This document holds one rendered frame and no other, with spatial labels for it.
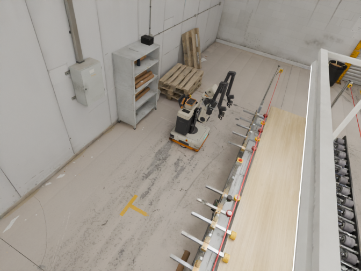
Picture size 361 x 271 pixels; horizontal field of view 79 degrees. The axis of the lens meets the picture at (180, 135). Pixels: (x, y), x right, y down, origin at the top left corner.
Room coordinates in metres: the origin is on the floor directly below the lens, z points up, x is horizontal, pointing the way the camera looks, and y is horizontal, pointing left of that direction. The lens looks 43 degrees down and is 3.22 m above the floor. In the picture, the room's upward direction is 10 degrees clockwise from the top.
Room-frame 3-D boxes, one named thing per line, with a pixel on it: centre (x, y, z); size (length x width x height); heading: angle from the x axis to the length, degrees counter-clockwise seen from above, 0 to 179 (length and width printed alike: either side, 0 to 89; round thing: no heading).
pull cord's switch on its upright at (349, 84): (3.42, -2.54, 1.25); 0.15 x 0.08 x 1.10; 160
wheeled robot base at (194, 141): (3.37, -0.19, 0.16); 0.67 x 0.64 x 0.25; 70
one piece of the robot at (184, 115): (3.40, -0.11, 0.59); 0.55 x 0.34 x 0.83; 160
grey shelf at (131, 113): (3.86, 1.04, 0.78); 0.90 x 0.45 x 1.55; 160
